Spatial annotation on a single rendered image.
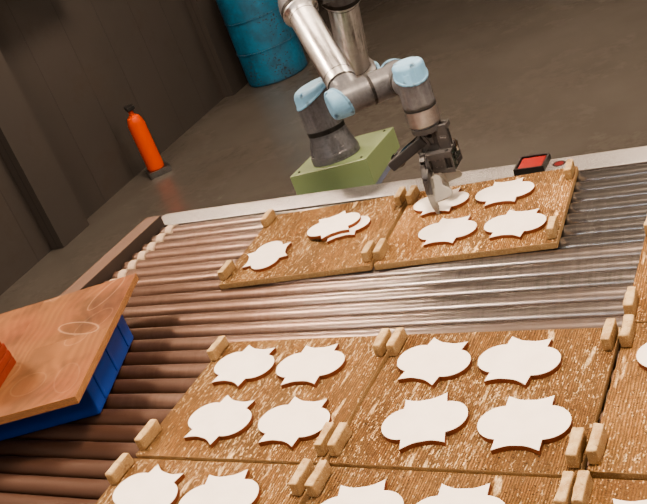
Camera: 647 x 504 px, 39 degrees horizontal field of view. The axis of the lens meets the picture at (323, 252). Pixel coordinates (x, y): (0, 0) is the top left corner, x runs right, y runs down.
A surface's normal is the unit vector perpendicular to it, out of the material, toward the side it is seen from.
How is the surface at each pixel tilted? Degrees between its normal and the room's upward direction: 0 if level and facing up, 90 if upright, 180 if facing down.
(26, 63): 90
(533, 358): 0
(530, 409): 0
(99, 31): 90
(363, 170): 90
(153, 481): 0
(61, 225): 90
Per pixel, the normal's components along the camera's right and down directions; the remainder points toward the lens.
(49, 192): 0.88, -0.12
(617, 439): -0.33, -0.85
